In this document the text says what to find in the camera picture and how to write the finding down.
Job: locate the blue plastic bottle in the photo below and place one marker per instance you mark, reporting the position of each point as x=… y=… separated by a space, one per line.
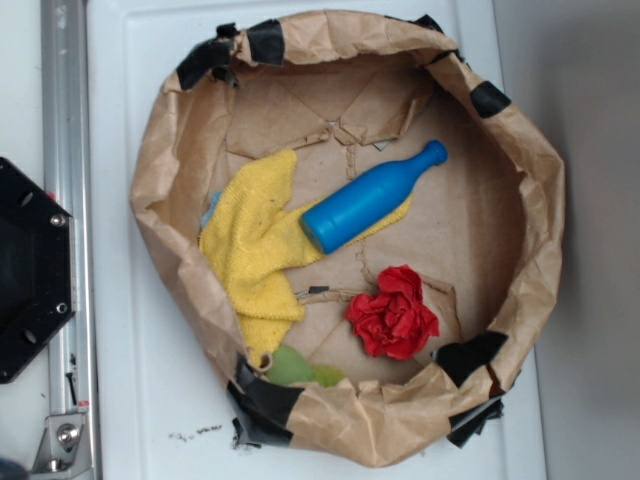
x=351 y=210

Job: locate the yellow knitted cloth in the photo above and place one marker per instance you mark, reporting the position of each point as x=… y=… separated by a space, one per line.
x=250 y=241

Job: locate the crumpled red paper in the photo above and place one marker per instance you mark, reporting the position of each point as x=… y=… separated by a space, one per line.
x=395 y=322

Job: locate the light blue object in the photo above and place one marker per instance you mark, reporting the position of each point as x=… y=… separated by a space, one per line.
x=213 y=201

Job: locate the green soft toy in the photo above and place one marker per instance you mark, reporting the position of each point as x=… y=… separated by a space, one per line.
x=288 y=366

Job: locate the brown paper bin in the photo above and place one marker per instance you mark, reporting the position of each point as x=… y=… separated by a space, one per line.
x=347 y=91

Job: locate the aluminium rail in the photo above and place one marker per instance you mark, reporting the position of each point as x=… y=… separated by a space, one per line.
x=72 y=356

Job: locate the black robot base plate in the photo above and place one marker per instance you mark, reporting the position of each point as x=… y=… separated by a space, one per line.
x=36 y=275

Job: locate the metal corner bracket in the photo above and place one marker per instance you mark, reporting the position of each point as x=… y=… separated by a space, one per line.
x=64 y=451

